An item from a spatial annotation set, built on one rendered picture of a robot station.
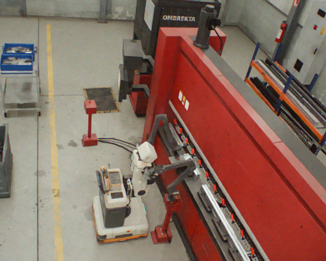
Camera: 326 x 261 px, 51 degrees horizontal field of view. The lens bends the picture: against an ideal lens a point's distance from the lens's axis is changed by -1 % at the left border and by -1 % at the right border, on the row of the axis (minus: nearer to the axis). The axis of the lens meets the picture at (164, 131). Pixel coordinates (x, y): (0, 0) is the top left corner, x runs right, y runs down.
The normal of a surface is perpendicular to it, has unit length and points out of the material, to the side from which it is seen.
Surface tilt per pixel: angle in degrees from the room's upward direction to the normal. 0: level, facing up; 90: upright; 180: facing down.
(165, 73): 90
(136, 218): 0
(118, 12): 90
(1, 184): 90
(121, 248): 0
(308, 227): 90
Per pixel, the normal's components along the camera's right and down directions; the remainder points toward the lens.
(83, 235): 0.16, -0.77
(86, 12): 0.27, 0.63
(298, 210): -0.93, 0.10
